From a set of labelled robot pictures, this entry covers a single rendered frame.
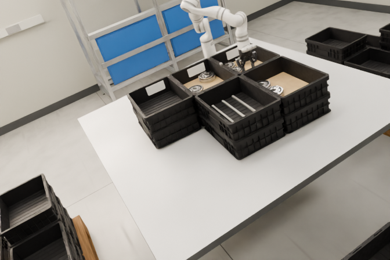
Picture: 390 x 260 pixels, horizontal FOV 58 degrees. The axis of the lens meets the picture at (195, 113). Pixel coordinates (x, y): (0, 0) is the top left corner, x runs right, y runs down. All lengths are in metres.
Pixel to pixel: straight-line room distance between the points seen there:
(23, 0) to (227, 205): 3.63
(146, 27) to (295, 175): 2.79
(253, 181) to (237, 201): 0.13
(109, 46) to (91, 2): 0.95
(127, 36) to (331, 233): 2.78
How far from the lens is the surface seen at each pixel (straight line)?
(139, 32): 4.00
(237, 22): 2.01
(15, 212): 2.55
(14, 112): 4.90
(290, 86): 2.04
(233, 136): 1.68
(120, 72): 4.02
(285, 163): 1.72
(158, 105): 2.18
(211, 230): 1.51
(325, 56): 3.10
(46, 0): 4.63
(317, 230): 2.34
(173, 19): 4.14
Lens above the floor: 1.84
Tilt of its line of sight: 31 degrees down
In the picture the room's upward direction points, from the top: 17 degrees counter-clockwise
